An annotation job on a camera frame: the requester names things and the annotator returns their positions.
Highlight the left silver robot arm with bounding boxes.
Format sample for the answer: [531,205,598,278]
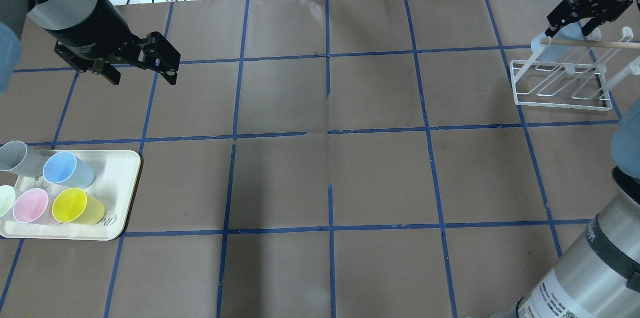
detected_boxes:
[0,0,181,93]

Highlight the cream plastic tray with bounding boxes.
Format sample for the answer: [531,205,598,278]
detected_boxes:
[0,150,142,241]

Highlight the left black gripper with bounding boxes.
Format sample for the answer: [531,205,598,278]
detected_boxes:
[54,31,181,85]

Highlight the white wire cup rack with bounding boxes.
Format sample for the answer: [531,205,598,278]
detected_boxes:
[509,26,639,111]

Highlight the light blue plastic cup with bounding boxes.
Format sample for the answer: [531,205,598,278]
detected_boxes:
[530,22,583,62]

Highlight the cream white plastic cup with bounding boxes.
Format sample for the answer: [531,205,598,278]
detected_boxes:
[0,185,19,222]

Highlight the grey plastic cup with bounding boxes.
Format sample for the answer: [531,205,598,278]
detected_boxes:
[0,140,48,178]

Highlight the pink plastic cup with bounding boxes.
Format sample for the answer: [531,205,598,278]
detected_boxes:
[13,188,61,226]

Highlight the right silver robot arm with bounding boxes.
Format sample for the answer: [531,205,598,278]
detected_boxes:
[66,0,626,318]

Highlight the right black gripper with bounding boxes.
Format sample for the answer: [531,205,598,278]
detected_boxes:
[545,0,635,37]

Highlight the yellow plastic cup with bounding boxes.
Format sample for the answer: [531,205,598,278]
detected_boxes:
[51,188,106,225]

